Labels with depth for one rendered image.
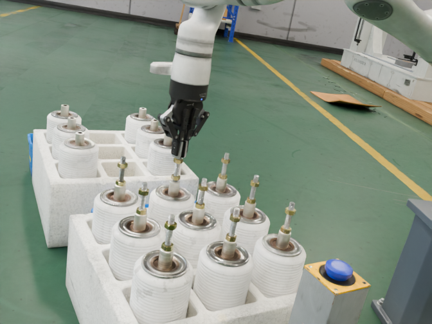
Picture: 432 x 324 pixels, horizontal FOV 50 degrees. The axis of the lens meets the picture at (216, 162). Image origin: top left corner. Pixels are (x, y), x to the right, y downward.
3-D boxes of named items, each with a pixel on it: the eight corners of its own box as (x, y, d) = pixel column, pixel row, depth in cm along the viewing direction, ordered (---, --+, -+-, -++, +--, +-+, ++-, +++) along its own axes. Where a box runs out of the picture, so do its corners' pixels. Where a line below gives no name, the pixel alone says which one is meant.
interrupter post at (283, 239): (285, 252, 84) (288, 236, 83) (272, 247, 85) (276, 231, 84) (289, 247, 86) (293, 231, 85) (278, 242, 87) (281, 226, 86)
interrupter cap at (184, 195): (184, 187, 103) (184, 184, 102) (195, 202, 96) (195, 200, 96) (151, 187, 100) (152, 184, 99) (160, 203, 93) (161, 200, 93)
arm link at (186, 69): (179, 71, 97) (184, 41, 95) (218, 84, 90) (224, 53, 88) (146, 72, 90) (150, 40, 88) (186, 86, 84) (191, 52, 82)
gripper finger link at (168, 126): (159, 111, 88) (171, 130, 93) (153, 118, 88) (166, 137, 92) (169, 116, 86) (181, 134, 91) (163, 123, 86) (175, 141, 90)
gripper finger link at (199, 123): (208, 110, 95) (192, 132, 93) (212, 116, 96) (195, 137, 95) (199, 107, 96) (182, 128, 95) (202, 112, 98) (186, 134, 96)
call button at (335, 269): (336, 267, 70) (340, 256, 69) (355, 283, 67) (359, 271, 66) (317, 271, 68) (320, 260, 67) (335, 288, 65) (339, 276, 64)
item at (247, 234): (240, 272, 107) (256, 202, 101) (261, 297, 99) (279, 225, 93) (204, 277, 103) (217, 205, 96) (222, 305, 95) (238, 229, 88)
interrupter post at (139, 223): (144, 233, 82) (146, 216, 80) (131, 231, 82) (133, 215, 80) (146, 226, 84) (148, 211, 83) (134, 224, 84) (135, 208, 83)
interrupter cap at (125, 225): (156, 243, 79) (157, 240, 79) (113, 236, 79) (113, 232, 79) (162, 222, 86) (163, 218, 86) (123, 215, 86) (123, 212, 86)
